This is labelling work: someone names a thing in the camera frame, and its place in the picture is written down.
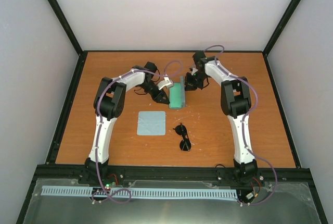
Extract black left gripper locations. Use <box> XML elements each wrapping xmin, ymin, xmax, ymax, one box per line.
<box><xmin>139</xmin><ymin>81</ymin><xmax>170</xmax><ymax>105</ymax></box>

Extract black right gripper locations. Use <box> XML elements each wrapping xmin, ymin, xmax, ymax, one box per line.
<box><xmin>184</xmin><ymin>71</ymin><xmax>208</xmax><ymax>91</ymax></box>

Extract grey green glasses case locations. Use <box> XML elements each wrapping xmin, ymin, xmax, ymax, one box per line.
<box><xmin>169</xmin><ymin>76</ymin><xmax>186</xmax><ymax>109</ymax></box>

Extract light blue cleaning cloth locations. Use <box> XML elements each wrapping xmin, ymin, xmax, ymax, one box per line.
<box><xmin>137</xmin><ymin>111</ymin><xmax>166</xmax><ymax>136</ymax></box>

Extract black round sunglasses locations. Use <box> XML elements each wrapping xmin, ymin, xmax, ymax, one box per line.
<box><xmin>173</xmin><ymin>123</ymin><xmax>191</xmax><ymax>152</ymax></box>

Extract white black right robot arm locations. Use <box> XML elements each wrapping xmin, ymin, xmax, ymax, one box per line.
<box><xmin>184</xmin><ymin>51</ymin><xmax>258</xmax><ymax>184</ymax></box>

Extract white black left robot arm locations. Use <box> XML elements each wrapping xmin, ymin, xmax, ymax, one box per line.
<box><xmin>84</xmin><ymin>62</ymin><xmax>173</xmax><ymax>184</ymax></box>

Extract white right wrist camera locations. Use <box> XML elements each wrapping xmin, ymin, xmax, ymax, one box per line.
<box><xmin>189</xmin><ymin>66</ymin><xmax>198</xmax><ymax>76</ymax></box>

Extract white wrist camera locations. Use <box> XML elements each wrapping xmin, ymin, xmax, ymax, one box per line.
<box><xmin>157</xmin><ymin>77</ymin><xmax>174</xmax><ymax>90</ymax></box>
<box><xmin>189</xmin><ymin>66</ymin><xmax>198</xmax><ymax>76</ymax></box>

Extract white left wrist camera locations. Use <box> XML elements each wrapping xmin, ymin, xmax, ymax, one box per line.
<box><xmin>157</xmin><ymin>77</ymin><xmax>174</xmax><ymax>90</ymax></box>

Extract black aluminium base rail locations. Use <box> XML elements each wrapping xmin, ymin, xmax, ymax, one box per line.
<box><xmin>33</xmin><ymin>164</ymin><xmax>313</xmax><ymax>186</ymax></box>

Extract light blue slotted cable duct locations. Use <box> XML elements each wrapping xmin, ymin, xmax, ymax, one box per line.
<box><xmin>40</xmin><ymin>185</ymin><xmax>237</xmax><ymax>201</ymax></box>

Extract black right frame post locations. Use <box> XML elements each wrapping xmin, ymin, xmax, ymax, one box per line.
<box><xmin>262</xmin><ymin>0</ymin><xmax>301</xmax><ymax>57</ymax></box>

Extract black frame post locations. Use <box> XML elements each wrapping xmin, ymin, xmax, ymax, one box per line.
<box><xmin>262</xmin><ymin>0</ymin><xmax>301</xmax><ymax>57</ymax></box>
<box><xmin>47</xmin><ymin>0</ymin><xmax>83</xmax><ymax>56</ymax></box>

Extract black left frame post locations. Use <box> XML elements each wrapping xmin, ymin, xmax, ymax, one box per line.
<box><xmin>47</xmin><ymin>0</ymin><xmax>83</xmax><ymax>56</ymax></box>

